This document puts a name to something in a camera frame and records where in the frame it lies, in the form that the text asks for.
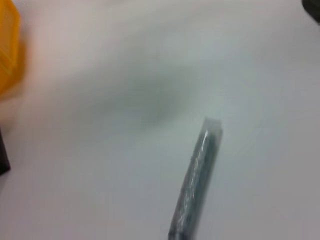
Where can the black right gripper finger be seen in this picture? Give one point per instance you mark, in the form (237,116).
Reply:
(312,8)

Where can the grey marker pen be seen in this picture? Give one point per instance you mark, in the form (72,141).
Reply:
(197,180)

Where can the black mesh pen holder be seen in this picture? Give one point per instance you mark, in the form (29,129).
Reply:
(3,155)

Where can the yellow plastic bin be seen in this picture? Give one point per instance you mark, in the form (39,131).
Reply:
(8,45)

